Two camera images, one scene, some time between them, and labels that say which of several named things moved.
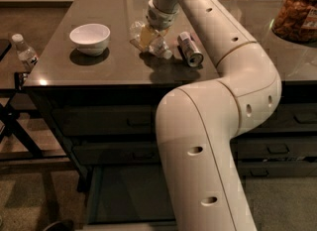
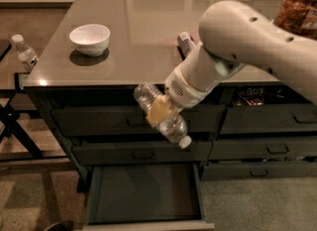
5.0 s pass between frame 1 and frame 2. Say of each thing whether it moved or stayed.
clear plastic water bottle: moved
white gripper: moved
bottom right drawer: stayed
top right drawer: stayed
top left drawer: stayed
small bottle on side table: stayed
